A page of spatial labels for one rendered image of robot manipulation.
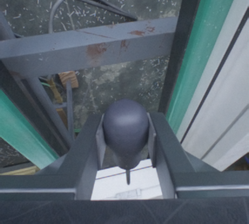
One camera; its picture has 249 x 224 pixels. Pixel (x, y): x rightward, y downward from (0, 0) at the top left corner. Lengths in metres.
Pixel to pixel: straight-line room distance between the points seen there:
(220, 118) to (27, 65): 0.23
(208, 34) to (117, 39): 0.09
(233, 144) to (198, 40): 0.12
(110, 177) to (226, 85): 0.29
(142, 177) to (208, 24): 0.33
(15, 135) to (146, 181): 0.28
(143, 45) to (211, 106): 0.12
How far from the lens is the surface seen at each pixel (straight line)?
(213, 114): 0.26
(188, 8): 0.19
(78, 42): 0.20
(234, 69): 0.21
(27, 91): 0.60
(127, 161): 0.17
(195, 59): 0.20
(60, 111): 1.17
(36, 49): 0.21
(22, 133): 0.25
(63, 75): 1.29
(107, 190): 0.42
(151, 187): 0.42
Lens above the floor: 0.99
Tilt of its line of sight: 37 degrees down
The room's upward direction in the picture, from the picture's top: 164 degrees clockwise
